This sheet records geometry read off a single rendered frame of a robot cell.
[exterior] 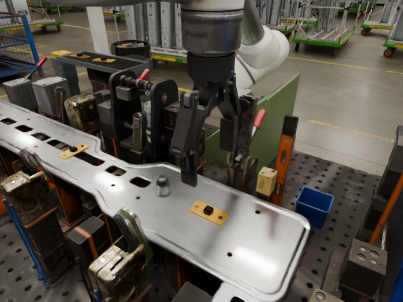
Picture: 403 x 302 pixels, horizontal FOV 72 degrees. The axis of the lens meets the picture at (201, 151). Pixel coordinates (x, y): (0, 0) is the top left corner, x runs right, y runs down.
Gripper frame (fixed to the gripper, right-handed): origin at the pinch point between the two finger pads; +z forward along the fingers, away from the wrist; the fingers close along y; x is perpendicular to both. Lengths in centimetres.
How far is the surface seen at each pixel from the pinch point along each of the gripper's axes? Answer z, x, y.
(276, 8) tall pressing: 39, -252, -742
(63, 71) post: 5, -92, -30
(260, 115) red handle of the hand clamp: -0.1, 0.4, -24.0
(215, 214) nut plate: 13.6, 1.7, -0.1
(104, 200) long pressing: 13.9, -22.5, 9.6
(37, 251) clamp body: 32, -41, 21
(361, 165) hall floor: 114, 32, -211
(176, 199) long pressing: 13.8, -8.5, 0.4
